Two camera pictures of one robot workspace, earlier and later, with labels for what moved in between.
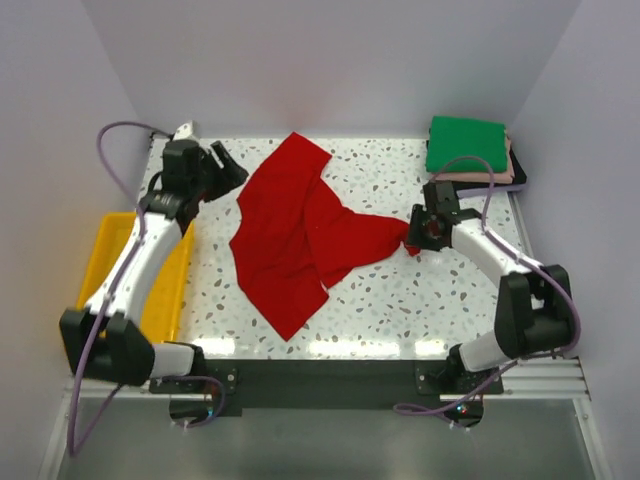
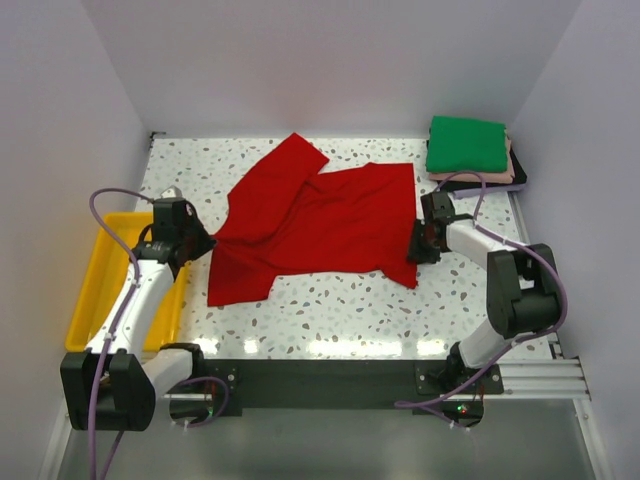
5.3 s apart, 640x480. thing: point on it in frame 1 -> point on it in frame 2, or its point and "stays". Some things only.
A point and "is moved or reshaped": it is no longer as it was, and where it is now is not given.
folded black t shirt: [520, 177] stays
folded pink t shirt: [499, 177] stays
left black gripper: [233, 175] -> [207, 242]
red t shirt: [295, 238] is moved or reshaped
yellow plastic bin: [165, 306] stays
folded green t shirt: [458, 144] stays
